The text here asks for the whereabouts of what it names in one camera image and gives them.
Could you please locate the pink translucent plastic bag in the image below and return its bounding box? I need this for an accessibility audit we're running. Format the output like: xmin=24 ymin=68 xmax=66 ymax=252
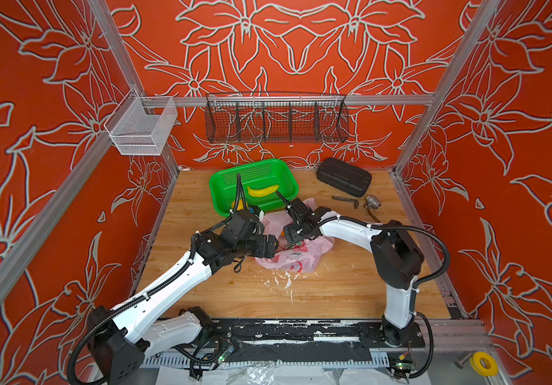
xmin=255 ymin=210 xmax=335 ymax=274

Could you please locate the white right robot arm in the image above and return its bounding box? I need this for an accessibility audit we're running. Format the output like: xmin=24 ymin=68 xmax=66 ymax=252
xmin=282 ymin=198 xmax=451 ymax=347

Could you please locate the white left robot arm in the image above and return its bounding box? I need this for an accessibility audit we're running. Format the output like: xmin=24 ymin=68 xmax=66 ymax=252
xmin=67 ymin=206 xmax=278 ymax=384

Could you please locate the yellow toy banana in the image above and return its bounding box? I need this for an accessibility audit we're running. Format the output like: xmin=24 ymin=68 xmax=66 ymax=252
xmin=247 ymin=184 xmax=279 ymax=198

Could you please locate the green plastic perforated basket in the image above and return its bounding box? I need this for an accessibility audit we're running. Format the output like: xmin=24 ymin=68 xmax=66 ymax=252
xmin=209 ymin=159 xmax=299 ymax=217

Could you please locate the black plastic tool case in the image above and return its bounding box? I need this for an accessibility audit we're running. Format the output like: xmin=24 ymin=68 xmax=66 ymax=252
xmin=316 ymin=158 xmax=372 ymax=197

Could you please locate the silver metal fitting tool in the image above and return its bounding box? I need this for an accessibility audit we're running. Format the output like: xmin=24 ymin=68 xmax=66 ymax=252
xmin=364 ymin=194 xmax=381 ymax=223

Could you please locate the yellow tape roll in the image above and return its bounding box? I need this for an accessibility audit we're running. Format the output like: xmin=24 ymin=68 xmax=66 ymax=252
xmin=469 ymin=351 xmax=499 ymax=377

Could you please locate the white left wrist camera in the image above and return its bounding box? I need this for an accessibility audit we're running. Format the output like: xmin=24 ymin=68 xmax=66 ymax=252
xmin=249 ymin=205 xmax=265 ymax=221

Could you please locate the dark metal bracket tool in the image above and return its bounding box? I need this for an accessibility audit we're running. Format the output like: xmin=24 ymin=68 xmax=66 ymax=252
xmin=332 ymin=196 xmax=359 ymax=210

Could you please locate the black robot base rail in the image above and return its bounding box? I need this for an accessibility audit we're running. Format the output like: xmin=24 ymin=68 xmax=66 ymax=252
xmin=197 ymin=318 xmax=429 ymax=368

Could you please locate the black wire wall basket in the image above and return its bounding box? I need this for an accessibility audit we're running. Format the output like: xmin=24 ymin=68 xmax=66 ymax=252
xmin=205 ymin=91 xmax=350 ymax=144

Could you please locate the white wire mesh basket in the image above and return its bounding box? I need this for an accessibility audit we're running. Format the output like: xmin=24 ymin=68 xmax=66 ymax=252
xmin=104 ymin=88 xmax=178 ymax=156

